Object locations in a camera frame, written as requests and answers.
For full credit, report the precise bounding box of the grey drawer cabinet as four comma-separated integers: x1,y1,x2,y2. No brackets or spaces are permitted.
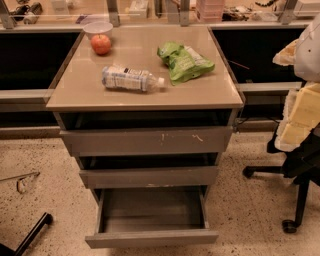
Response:
45,24,245,194

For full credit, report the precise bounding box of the grey top drawer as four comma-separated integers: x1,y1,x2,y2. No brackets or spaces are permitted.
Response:
60,126,232,157

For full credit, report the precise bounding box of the black chair leg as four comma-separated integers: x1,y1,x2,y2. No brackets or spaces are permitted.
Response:
0,212,53,256

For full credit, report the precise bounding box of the green chip bag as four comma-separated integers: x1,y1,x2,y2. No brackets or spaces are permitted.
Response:
157,41,215,85

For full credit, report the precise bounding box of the white bowl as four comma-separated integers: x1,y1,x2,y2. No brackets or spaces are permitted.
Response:
83,21,113,39

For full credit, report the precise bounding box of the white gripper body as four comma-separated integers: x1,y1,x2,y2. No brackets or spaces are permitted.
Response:
274,82,320,152

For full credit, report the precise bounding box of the black office chair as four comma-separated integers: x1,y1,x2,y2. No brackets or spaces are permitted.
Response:
242,126,320,233

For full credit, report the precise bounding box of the clear plastic water bottle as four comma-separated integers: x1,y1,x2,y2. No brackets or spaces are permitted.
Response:
102,65,166,92

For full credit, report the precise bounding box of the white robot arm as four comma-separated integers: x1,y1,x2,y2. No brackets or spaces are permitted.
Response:
273,14,320,152

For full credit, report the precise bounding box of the grey middle drawer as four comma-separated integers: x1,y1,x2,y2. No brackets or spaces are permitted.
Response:
79,166,218,189

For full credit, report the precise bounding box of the metal tool on floor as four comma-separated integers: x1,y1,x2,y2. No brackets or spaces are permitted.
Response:
0,172,40,194

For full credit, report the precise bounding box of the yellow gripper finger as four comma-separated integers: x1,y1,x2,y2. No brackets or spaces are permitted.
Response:
272,40,298,66

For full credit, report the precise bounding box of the pink plastic container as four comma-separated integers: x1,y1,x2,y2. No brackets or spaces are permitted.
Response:
196,0,225,23

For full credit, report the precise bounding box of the grey bottom drawer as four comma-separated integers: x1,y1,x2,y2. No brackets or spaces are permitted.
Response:
85,186,218,249

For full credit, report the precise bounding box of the grey drawer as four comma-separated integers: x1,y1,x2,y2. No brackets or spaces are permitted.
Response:
85,186,218,249
79,166,218,189
60,126,232,157

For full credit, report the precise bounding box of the red apple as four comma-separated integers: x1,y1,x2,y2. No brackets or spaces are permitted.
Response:
90,34,111,55

